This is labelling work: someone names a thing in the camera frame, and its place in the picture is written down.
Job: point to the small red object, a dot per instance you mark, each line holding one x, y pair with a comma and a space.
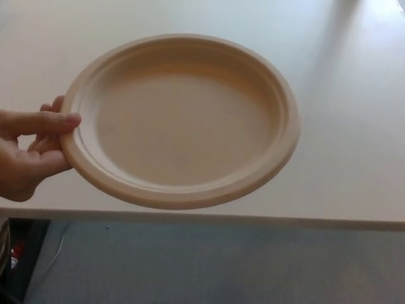
17, 248

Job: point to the person bare hand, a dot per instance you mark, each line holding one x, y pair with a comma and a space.
19, 158

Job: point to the round beige paper plate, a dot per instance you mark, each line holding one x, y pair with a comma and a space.
190, 126

